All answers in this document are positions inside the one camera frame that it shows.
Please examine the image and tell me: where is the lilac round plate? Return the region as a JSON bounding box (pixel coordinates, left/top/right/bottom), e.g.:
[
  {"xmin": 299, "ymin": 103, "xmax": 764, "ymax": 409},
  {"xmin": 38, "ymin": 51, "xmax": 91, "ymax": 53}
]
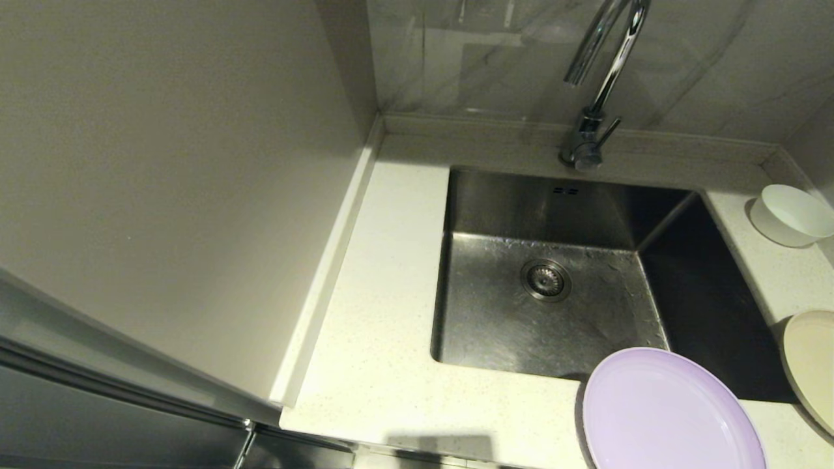
[{"xmin": 582, "ymin": 347, "xmax": 767, "ymax": 469}]

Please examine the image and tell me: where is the small white bowl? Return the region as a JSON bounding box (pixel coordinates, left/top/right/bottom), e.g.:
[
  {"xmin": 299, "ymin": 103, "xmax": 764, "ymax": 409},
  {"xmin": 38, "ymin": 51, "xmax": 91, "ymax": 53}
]
[{"xmin": 748, "ymin": 184, "xmax": 834, "ymax": 249}]

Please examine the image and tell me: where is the beige round plate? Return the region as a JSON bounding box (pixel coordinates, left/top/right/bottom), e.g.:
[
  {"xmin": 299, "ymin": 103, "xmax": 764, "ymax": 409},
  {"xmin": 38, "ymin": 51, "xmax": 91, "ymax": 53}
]
[{"xmin": 780, "ymin": 310, "xmax": 834, "ymax": 436}]

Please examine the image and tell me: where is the stainless steel sink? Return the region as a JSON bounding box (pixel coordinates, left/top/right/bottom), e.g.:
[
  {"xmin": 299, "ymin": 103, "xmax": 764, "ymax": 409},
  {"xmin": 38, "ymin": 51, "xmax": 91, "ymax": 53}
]
[{"xmin": 430, "ymin": 165, "xmax": 806, "ymax": 405}]

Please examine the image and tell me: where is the round metal drain strainer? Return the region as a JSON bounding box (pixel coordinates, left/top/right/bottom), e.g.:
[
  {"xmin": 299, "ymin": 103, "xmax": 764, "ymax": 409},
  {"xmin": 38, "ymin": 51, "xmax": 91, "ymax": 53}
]
[{"xmin": 520, "ymin": 259, "xmax": 573, "ymax": 302}]

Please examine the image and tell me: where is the chrome gooseneck faucet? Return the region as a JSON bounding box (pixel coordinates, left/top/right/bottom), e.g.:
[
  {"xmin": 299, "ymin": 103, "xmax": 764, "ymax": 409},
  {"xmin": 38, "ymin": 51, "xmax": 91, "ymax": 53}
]
[{"xmin": 560, "ymin": 0, "xmax": 652, "ymax": 173}]

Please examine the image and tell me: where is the grey metal cabinet front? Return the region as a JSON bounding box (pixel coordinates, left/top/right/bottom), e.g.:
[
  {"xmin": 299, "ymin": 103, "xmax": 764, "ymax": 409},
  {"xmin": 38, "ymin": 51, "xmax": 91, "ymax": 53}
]
[{"xmin": 0, "ymin": 267, "xmax": 356, "ymax": 469}]

